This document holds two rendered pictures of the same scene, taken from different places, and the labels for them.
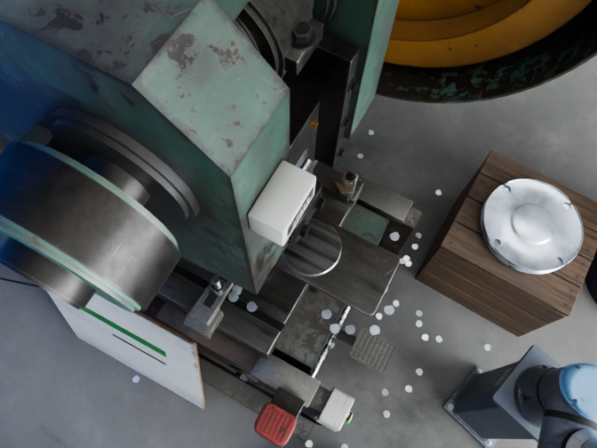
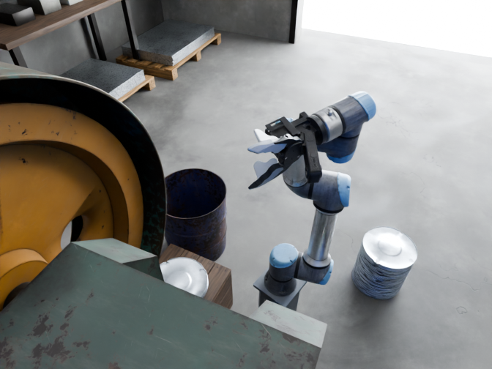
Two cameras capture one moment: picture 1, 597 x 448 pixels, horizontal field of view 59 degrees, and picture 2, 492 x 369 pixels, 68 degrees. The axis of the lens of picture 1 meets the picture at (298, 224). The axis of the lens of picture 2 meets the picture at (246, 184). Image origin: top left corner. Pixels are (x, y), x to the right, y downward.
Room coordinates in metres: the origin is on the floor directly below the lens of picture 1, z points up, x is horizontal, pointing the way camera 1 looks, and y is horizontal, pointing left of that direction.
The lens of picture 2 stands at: (0.31, 0.30, 1.94)
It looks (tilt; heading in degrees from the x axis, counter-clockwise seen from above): 43 degrees down; 268
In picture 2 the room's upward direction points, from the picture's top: straight up
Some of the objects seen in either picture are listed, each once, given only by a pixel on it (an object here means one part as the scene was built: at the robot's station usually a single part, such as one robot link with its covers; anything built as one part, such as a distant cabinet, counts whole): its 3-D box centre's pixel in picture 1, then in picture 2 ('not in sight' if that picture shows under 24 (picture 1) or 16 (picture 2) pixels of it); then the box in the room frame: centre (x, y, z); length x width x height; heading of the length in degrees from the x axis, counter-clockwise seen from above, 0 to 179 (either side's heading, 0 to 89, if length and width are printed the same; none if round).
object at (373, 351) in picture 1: (305, 315); not in sight; (0.36, -0.04, 0.14); 0.59 x 0.10 x 0.05; 64
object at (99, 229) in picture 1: (87, 207); not in sight; (0.20, 0.21, 1.31); 0.22 x 0.12 x 0.22; 64
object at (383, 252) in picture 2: not in sight; (389, 247); (-0.53, -0.91, 0.32); 0.29 x 0.29 x 0.01
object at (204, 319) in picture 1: (216, 291); not in sight; (0.26, 0.16, 0.76); 0.17 x 0.06 x 0.10; 154
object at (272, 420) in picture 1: (275, 424); not in sight; (0.02, 0.02, 0.72); 0.07 x 0.06 x 0.08; 64
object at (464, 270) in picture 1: (505, 246); (182, 303); (0.61, -0.69, 0.18); 0.40 x 0.38 x 0.35; 62
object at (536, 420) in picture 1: (553, 396); (281, 275); (0.12, -0.63, 0.50); 0.15 x 0.15 x 0.10
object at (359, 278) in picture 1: (330, 267); not in sight; (0.34, -0.07, 0.72); 0.25 x 0.14 x 0.14; 64
